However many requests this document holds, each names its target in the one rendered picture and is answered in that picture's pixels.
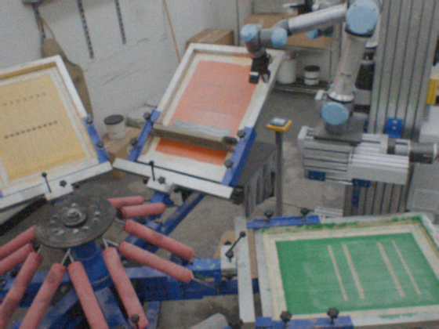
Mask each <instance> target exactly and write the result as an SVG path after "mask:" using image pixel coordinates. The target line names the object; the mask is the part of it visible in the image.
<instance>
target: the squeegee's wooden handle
mask: <svg viewBox="0 0 439 329"><path fill-rule="evenodd" d="M153 129H154V130H155V131H156V132H158V133H159V134H160V135H161V136H171V137H175V138H178V139H185V140H187V141H191V142H196V143H204V144H208V145H211V146H227V145H228V143H227V141H226V140H225V139H224V137H222V136H216V135H209V134H205V133H201V132H195V131H191V130H187V129H183V128H173V127H169V126H165V125H158V124H154V126H153Z"/></svg>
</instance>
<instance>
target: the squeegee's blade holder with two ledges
mask: <svg viewBox="0 0 439 329"><path fill-rule="evenodd" d="M162 138H164V139H170V140H173V141H177V142H180V143H189V144H194V145H196V146H203V147H206V148H210V149H213V150H218V151H220V148H219V147H218V146H211V145H208V144H204V143H196V142H191V141H187V140H185V139H178V138H175V137H171V136H162Z"/></svg>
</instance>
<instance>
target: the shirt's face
mask: <svg viewBox="0 0 439 329"><path fill-rule="evenodd" d="M275 146H276V144H273V143H264V142H260V141H256V140H255V141H254V143H253V144H252V147H251V150H250V153H249V156H248V158H247V159H246V162H245V165H244V167H243V169H242V172H241V174H240V177H239V179H238V182H237V184H236V186H241V187H242V184H243V183H245V182H246V180H247V179H248V178H249V177H250V175H251V174H252V173H253V172H254V171H255V170H256V169H257V168H258V166H259V165H260V164H261V163H262V162H263V160H264V159H266V157H267V155H268V154H269V153H270V152H271V151H272V150H273V149H274V148H275Z"/></svg>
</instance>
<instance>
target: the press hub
mask: <svg viewBox="0 0 439 329"><path fill-rule="evenodd" d="M114 220H115V206H114V205H113V204H112V203H111V202H110V201H109V200H108V199H106V198H104V197H96V196H78V197H72V198H70V199H67V200H65V201H62V202H60V203H58V204H55V205H54V206H53V207H51V208H49V209H48V210H47V211H45V212H44V213H43V215H41V216H40V217H39V219H38V221H37V222H36V224H35V227H34V235H35V237H36V239H37V240H38V241H39V242H40V244H42V245H44V246H46V247H47V248H60V249H68V248H73V249H74V250H73V253H72V256H73V259H74V262H81V263H82V265H83V268H84V270H85V272H86V275H87V277H88V278H89V283H90V284H91V287H92V289H93V291H94V293H95V292H96V291H101V290H102V289H104V288H106V287H107V286H108V287H109V289H110V291H111V293H112V295H113V296H114V298H115V301H116V303H117V305H118V308H119V309H120V311H121V312H122V315H123V317H124V319H125V322H126V321H128V318H130V317H129V315H128V312H127V311H126V309H125V306H124V305H123V302H122V298H121V296H120V294H119V293H118V289H117V288H116V286H115V284H114V280H113V278H112V276H111V274H110V272H109V269H108V268H107V265H106V262H105V259H104V258H103V255H102V253H103V251H104V250H105V249H106V248H105V246H104V244H98V243H96V242H95V239H97V238H98V237H100V236H102V235H103V234H104V233H106V232H107V231H108V230H109V229H110V226H112V224H113V223H114ZM120 260H121V262H122V265H123V266H124V268H140V267H143V265H142V263H140V262H136V261H133V260H132V259H130V258H127V257H125V256H122V257H121V258H120ZM71 263H72V262H71V259H70V256H68V257H67V258H66V259H65V261H64V262H63V266H65V267H66V269H67V268H68V267H69V265H70V264H71ZM67 271H68V269H67ZM68 276H69V281H70V283H63V284H60V286H58V288H57V289H56V293H55V295H54V296H53V297H52V301H51V302H50V303H51V305H52V306H53V307H54V306H55V305H56V304H57V303H58V302H59V301H60V300H61V299H62V298H63V297H64V296H65V295H66V294H67V293H69V292H70V291H71V290H72V288H74V289H75V287H74V284H73V281H72V280H71V275H70V273H69V275H68ZM130 282H131V284H132V287H133V288H134V292H135V291H136V289H137V288H138V287H139V285H140V280H130ZM75 290H76V289H75ZM66 316H74V317H81V318H84V319H83V320H82V322H81V323H80V324H79V325H78V326H77V327H76V328H75V329H91V327H90V325H89V322H88V318H87V316H86V314H85V311H84V309H83V307H82V304H81V302H80V300H78V301H77V302H76V303H75V304H74V305H73V306H72V307H71V308H70V310H68V311H67V312H66Z"/></svg>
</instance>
